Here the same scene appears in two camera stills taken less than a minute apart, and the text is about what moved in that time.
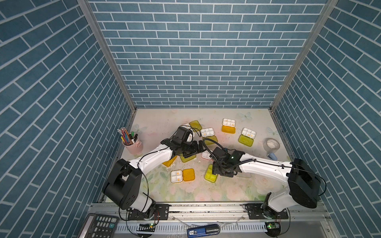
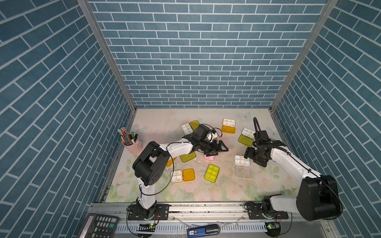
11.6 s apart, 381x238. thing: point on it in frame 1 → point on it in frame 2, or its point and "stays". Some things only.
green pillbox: [194, 124] stays
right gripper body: [220, 169] → [254, 155]
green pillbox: [209, 175] stays
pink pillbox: [206, 154] stays
